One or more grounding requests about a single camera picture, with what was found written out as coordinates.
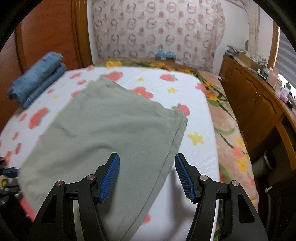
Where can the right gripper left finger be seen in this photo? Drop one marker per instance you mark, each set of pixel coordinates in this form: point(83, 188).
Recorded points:
point(55, 218)

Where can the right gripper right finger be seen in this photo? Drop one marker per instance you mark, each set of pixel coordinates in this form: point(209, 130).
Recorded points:
point(240, 220)

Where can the grey-green shorts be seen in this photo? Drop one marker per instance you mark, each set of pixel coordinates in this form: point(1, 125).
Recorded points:
point(102, 119)

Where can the floral brown blanket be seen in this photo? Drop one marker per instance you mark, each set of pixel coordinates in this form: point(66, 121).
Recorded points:
point(231, 138)

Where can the white strawberry flower sheet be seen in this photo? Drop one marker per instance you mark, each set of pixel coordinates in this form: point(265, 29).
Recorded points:
point(26, 128)

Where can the wooden sideboard cabinet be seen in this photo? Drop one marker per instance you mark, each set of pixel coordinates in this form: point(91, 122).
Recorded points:
point(257, 109)

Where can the folded blue jeans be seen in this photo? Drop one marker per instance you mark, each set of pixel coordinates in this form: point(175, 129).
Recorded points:
point(27, 88)

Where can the pink bottle on sideboard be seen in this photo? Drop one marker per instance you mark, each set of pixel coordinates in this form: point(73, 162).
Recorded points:
point(272, 76)

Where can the cardboard box on sideboard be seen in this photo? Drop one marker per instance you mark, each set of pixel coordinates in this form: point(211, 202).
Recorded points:
point(248, 62)

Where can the brown louvered wardrobe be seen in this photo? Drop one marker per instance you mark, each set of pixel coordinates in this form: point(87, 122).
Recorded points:
point(30, 29)

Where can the grey zebra window blind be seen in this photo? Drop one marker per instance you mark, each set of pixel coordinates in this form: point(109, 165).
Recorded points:
point(285, 60)

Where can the cardboard box with blue cloth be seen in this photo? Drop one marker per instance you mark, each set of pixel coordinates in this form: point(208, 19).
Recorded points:
point(162, 56)

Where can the pink circle pattern curtain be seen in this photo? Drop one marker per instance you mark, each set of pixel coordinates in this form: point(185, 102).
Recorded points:
point(192, 30)

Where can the beige tied window curtain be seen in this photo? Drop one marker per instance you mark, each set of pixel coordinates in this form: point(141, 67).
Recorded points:
point(253, 12)

